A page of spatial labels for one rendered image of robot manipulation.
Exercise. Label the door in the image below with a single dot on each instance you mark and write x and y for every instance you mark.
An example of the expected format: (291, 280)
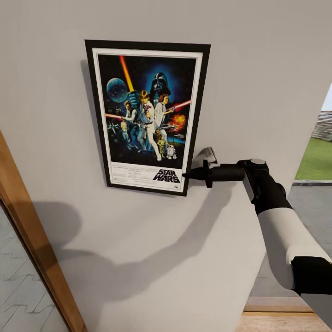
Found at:
(34, 295)

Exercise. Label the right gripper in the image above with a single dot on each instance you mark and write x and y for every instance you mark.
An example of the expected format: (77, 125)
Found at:
(220, 173)

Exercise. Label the fixed window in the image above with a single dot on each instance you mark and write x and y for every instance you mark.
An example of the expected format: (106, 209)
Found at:
(311, 198)

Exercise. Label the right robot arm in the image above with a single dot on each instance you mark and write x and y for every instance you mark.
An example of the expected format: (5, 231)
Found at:
(296, 260)

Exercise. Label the poster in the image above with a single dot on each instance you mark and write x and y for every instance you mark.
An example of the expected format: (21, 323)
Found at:
(147, 98)

